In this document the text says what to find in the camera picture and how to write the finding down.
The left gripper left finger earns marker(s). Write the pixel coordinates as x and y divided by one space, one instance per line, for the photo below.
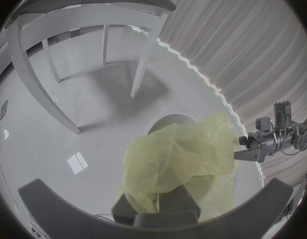
120 211

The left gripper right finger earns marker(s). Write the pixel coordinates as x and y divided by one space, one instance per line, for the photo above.
179 203

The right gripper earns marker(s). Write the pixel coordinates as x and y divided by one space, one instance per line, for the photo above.
266 144

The yellow plastic bag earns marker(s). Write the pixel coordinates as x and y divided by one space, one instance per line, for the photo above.
168 158

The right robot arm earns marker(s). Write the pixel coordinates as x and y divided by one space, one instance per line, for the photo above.
296 133

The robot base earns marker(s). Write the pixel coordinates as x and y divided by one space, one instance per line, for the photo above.
294 203

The white trash bin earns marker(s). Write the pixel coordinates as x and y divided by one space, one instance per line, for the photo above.
168 120

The white curtain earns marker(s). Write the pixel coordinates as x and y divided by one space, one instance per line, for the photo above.
230 38

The white chair with grey seat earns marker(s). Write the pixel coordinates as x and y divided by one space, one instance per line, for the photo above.
76 14

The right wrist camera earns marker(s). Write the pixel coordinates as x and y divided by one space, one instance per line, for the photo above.
263 126

